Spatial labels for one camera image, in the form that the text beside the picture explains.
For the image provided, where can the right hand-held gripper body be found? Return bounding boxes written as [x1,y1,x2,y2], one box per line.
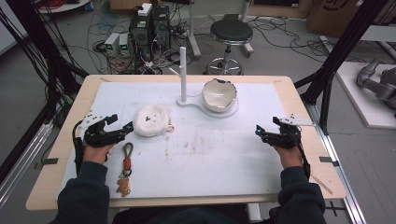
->
[266,113,315,149]

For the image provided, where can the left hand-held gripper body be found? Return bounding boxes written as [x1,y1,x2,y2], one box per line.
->
[77,113,126,148]

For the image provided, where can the white fluffy plush keychain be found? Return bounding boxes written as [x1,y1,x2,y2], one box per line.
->
[133,104,176,138]

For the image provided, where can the person's left hand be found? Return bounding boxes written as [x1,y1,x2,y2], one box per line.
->
[81,142,116,165]

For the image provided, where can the person's right hand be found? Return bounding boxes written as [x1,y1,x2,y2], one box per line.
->
[273,145,304,172]

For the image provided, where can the light wooden table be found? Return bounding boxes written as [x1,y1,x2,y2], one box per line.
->
[25,74,347,212]

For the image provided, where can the black tape piece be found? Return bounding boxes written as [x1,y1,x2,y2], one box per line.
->
[318,156,341,168]
[33,157,60,171]

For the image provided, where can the white eggshell shaped bowl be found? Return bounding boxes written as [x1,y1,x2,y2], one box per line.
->
[201,77,238,114]

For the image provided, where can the thin wooden stick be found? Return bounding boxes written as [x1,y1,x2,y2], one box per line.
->
[310,173,334,196]

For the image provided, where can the white table mat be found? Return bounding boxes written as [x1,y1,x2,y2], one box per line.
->
[59,81,287,200]

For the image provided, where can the white stand with pole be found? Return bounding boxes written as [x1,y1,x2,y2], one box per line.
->
[168,46,240,119]

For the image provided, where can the grey power supply unit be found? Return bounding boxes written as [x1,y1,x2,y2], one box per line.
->
[118,33,131,58]
[104,32,121,58]

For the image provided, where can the white platform board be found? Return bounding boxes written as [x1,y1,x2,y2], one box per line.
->
[335,61,396,131]

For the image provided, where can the black computer tower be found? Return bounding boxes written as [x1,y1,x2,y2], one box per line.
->
[151,5,172,50]
[128,12,154,63]

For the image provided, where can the black round stool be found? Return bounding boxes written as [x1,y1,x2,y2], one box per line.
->
[203,18,254,77]

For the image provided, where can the white box on computer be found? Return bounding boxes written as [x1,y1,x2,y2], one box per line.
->
[136,2,153,18]

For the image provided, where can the cardboard box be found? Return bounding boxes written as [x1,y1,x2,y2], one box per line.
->
[305,0,394,39]

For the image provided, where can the left hand-held gripper cable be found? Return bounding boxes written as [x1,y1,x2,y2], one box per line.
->
[71,119,86,175]

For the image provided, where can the hand-held gripper cable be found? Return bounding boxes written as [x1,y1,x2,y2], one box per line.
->
[71,119,86,175]
[289,124,312,181]

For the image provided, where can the right hand-held gripper cable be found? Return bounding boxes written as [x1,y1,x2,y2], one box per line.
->
[289,124,312,181]

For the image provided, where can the green loop bear keychain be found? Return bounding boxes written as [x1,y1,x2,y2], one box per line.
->
[116,142,134,198]

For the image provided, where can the aluminium rail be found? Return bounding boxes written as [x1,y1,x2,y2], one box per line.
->
[304,102,369,224]
[0,122,54,209]

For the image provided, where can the black metal frame strut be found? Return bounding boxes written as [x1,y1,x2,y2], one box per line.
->
[293,0,390,135]
[0,0,90,185]

